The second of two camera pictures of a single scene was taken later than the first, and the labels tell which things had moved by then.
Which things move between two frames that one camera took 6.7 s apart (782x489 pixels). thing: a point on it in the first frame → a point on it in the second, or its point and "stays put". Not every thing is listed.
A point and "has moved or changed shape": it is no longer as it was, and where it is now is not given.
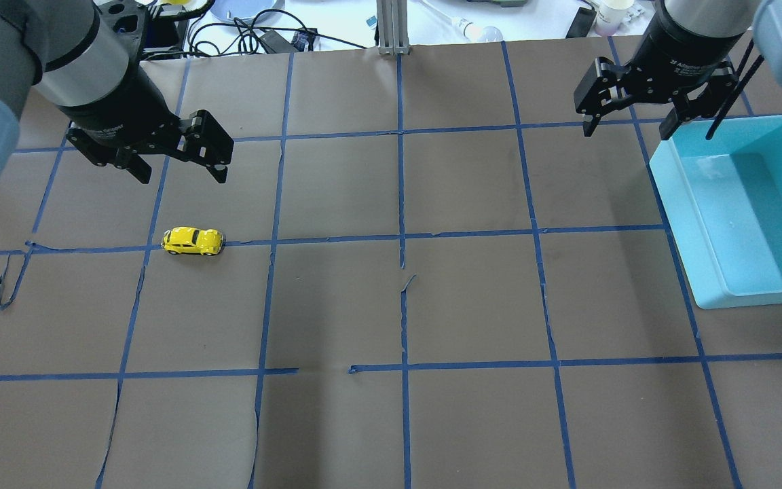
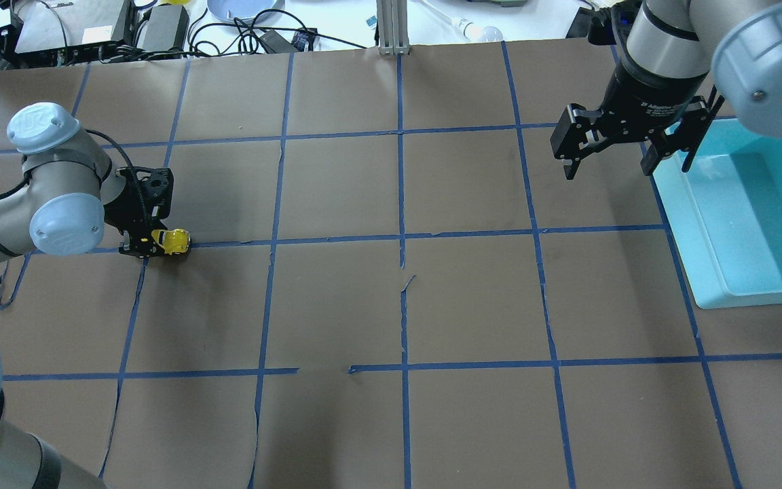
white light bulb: (473, 32) stays put
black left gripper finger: (125, 158) → (138, 245)
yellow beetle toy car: (189, 240) has moved or changed shape
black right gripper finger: (599, 91) → (577, 134)
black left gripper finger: (206, 141) → (156, 224)
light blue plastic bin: (747, 208) stays put
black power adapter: (275, 43) stays put
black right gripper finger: (705, 103) → (683, 135)
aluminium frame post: (392, 27) stays put
